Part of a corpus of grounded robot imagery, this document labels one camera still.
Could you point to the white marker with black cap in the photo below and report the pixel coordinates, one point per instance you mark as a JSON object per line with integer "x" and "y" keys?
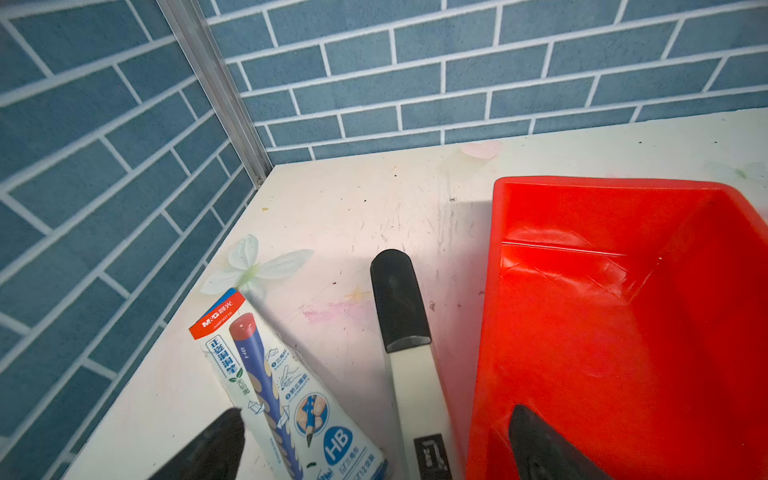
{"x": 428, "y": 441}

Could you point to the aluminium corner profile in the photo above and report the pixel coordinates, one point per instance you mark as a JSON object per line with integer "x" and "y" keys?
{"x": 195, "y": 38}

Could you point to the white pencil box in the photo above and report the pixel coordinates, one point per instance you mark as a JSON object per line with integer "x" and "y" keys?
{"x": 294, "y": 418}

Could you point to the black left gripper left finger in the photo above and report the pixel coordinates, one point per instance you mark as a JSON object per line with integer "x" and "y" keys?
{"x": 213, "y": 454}

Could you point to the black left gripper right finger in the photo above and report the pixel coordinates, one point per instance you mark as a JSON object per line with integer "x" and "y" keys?
{"x": 540, "y": 452}

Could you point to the red plastic bin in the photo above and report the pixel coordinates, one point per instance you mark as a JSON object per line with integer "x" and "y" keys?
{"x": 631, "y": 316}

